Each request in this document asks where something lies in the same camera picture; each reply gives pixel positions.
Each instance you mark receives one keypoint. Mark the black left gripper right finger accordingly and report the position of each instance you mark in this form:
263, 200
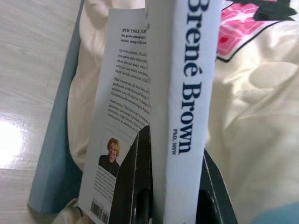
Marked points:
215, 205

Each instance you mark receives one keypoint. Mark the white paperback book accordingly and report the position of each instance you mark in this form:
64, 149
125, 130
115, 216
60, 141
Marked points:
187, 93

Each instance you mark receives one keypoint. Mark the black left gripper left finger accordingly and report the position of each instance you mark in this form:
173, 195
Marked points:
135, 186

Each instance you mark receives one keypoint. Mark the cream cartoon print quilt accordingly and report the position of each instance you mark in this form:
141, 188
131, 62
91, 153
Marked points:
257, 93

